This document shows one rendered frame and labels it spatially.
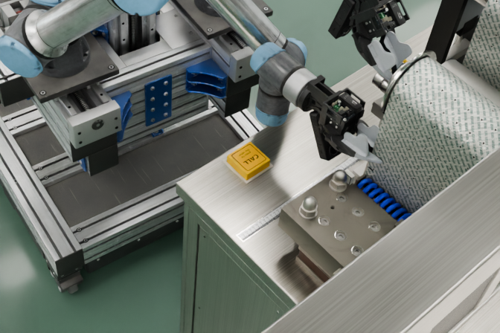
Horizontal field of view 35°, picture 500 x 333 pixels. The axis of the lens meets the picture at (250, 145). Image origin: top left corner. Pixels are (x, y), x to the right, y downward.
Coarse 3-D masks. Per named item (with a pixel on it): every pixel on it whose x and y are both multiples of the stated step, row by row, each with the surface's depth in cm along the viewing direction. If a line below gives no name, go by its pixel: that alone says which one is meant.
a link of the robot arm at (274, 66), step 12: (264, 48) 166; (276, 48) 166; (252, 60) 167; (264, 60) 164; (276, 60) 163; (288, 60) 163; (264, 72) 165; (276, 72) 163; (288, 72) 162; (264, 84) 167; (276, 84) 164
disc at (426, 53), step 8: (416, 56) 141; (424, 56) 143; (432, 56) 146; (408, 64) 141; (400, 72) 141; (392, 80) 141; (392, 88) 142; (384, 96) 143; (384, 104) 145; (384, 112) 147
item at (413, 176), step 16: (384, 128) 149; (384, 144) 151; (400, 144) 147; (416, 144) 144; (384, 160) 154; (400, 160) 150; (416, 160) 146; (432, 160) 143; (368, 176) 160; (384, 176) 156; (400, 176) 152; (416, 176) 148; (432, 176) 145; (448, 176) 141; (384, 192) 159; (400, 192) 154; (416, 192) 151; (432, 192) 147; (416, 208) 153
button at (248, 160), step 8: (248, 144) 177; (232, 152) 175; (240, 152) 175; (248, 152) 175; (256, 152) 176; (232, 160) 174; (240, 160) 174; (248, 160) 174; (256, 160) 174; (264, 160) 174; (240, 168) 172; (248, 168) 172; (256, 168) 173; (264, 168) 175; (248, 176) 172
